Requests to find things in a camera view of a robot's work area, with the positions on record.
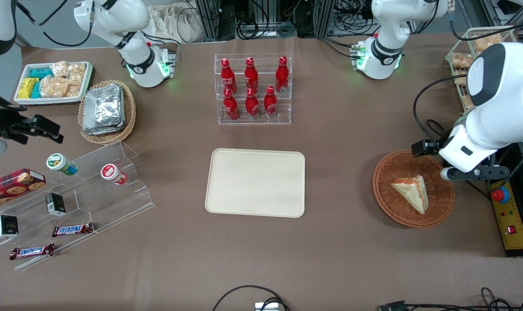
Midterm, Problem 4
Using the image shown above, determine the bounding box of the yellow control panel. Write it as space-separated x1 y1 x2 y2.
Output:
490 180 523 251

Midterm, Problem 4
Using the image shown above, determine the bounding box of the triangle sandwich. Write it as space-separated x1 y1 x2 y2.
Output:
390 175 430 216

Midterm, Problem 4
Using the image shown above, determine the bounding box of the white rectangular snack tray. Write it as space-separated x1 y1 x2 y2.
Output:
14 61 94 106

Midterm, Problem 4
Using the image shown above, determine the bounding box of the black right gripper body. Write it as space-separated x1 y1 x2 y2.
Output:
0 100 34 145

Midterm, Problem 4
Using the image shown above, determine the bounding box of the green lid yogurt cup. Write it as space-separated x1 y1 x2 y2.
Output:
46 153 79 177

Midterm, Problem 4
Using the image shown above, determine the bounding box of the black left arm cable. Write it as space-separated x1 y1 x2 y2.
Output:
412 75 474 150

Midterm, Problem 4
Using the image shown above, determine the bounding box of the cream rectangular tray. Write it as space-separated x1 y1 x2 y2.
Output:
205 148 306 219

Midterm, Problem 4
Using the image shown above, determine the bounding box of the red cookie box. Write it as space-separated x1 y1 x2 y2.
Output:
0 168 47 205

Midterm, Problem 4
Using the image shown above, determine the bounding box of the red cola bottle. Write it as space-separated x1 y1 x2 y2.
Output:
263 85 278 119
245 87 260 120
220 58 238 94
275 56 289 94
244 57 259 93
223 88 240 121

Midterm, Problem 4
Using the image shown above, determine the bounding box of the yellow snack packet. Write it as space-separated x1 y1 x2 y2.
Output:
18 77 40 99

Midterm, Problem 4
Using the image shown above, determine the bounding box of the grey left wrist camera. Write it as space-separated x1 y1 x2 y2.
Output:
441 164 510 182

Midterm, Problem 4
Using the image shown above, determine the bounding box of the silver foil packet stack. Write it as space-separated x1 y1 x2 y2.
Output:
82 84 125 136

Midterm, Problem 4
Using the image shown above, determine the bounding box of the black cable with connector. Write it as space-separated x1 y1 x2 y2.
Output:
377 287 523 311

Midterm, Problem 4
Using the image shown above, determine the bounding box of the snickers chocolate bar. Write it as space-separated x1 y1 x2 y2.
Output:
51 222 95 238
9 243 56 261

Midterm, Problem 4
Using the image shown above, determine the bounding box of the clear acrylic stepped shelf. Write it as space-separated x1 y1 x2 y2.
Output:
0 140 155 272

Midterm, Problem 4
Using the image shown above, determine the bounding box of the small black carton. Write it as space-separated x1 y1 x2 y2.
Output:
0 214 19 239
45 192 67 217

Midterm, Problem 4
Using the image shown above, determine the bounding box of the black looped cable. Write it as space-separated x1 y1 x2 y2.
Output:
212 285 291 311

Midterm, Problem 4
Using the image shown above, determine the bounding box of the red lid yogurt cup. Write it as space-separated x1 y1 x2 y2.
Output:
100 163 127 186

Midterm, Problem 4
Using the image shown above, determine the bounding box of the white wire snack rack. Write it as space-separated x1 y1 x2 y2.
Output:
444 26 519 114

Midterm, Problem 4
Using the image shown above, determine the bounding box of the white cloth bag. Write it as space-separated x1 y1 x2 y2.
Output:
148 3 206 44

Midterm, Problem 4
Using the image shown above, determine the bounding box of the clear acrylic bottle rack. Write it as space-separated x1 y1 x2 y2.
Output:
214 53 293 126

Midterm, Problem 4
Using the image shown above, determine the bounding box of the oval light wicker basket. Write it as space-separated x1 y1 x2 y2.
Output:
78 79 137 145

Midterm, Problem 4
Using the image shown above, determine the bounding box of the round brown wicker basket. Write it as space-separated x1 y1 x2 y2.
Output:
372 149 456 228

